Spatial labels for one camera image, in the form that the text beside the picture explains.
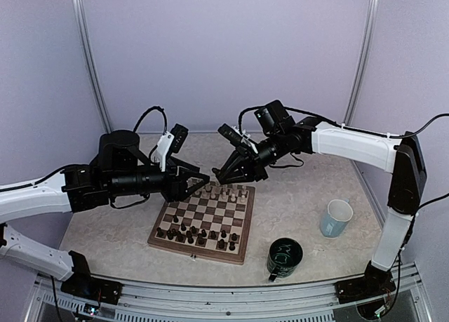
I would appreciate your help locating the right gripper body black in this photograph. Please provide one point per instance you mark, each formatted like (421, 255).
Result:
(259, 165)

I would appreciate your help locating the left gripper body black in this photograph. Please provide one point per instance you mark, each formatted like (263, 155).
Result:
(129, 183)

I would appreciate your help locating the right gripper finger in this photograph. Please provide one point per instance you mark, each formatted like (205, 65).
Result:
(230, 165)
(234, 177)

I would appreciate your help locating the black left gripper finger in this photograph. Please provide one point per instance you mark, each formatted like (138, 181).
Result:
(194, 184)
(185, 173)

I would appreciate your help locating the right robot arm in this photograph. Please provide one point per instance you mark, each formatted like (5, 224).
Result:
(399, 157)

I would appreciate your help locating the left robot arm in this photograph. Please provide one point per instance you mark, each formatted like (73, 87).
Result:
(67, 190)

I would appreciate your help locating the wooden chessboard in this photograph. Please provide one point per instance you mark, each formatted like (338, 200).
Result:
(214, 208)

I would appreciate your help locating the dark knight back row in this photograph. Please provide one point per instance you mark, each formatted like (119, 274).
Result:
(169, 235)

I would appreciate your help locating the dark pawn standing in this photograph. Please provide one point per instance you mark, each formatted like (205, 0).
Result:
(191, 234)

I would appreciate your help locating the dark back row piece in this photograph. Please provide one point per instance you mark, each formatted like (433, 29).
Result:
(180, 235)

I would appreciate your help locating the dark rook at corner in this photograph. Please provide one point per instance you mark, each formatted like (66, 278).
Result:
(160, 232)

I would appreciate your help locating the dark green mug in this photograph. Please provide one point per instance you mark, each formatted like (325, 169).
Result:
(284, 256)

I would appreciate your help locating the light blue mug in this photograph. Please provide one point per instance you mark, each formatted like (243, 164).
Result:
(335, 219)

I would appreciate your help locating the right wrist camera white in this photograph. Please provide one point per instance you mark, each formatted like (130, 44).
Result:
(237, 138)

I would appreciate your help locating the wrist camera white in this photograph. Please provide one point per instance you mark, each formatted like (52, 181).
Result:
(168, 144)
(237, 138)

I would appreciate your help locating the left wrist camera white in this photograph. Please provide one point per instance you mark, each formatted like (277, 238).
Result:
(168, 144)

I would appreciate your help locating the right aluminium post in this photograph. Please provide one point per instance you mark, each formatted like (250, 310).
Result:
(362, 62)

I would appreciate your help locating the aluminium post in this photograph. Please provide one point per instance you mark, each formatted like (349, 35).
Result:
(88, 55)
(362, 62)

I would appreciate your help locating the aluminium front rail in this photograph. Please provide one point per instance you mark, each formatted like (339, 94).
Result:
(146, 301)

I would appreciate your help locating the left aluminium post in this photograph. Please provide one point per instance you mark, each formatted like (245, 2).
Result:
(88, 55)

